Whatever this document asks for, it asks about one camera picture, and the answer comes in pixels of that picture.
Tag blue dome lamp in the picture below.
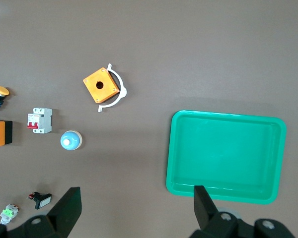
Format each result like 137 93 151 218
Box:
60 130 83 152

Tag black rectangular indicator light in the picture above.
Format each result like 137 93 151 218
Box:
27 191 53 210

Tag yellow mushroom push button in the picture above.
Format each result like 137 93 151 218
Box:
0 85 10 111

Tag white pipe clamp with stud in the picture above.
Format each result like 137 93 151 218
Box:
97 63 128 113

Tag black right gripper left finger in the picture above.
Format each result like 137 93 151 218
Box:
0 187 82 238

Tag orange button box with hole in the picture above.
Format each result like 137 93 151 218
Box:
82 67 121 104

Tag white circuit breaker red switches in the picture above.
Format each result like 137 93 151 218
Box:
27 107 53 134

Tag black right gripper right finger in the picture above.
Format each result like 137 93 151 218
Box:
188 185 296 238

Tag green plastic tray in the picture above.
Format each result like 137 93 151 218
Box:
165 110 287 205

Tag green and white switch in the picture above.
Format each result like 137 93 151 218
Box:
0 203 20 225

